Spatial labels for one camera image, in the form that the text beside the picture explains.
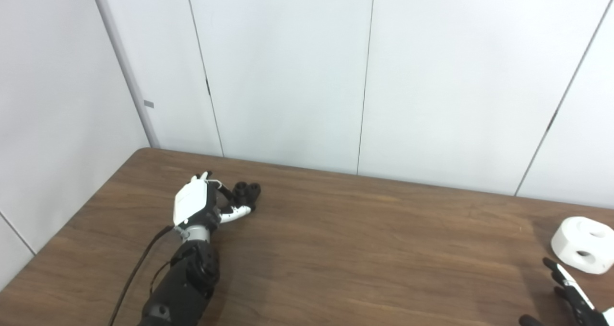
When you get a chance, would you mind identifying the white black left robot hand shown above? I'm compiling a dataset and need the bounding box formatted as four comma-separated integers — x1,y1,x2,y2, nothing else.
172,171,253,231

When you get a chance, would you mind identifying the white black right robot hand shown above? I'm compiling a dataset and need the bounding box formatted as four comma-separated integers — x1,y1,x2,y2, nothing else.
519,257,614,326

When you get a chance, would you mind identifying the black flanged holder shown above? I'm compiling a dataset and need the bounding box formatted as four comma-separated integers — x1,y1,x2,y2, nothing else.
232,182,262,215

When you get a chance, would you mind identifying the round white plastic piece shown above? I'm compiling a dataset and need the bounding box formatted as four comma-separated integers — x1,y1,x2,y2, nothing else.
550,216,614,275

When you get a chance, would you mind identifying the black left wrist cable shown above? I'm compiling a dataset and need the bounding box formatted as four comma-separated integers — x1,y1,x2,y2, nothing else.
109,225,177,326

